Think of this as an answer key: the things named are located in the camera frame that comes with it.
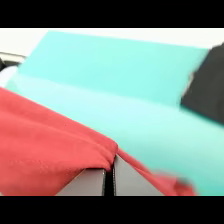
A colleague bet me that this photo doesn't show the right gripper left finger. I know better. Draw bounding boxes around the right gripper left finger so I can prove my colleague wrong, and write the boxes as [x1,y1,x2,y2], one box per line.
[55,167,108,197]

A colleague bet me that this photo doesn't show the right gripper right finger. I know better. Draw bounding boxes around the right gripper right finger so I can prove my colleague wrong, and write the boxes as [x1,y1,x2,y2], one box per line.
[111,154,165,197]

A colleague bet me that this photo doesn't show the red T-shirt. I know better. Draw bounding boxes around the red T-shirt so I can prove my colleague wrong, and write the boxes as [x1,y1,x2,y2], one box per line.
[0,86,198,197]

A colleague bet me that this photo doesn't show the black garment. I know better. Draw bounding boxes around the black garment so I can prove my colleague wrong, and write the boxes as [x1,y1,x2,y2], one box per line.
[180,42,224,126]

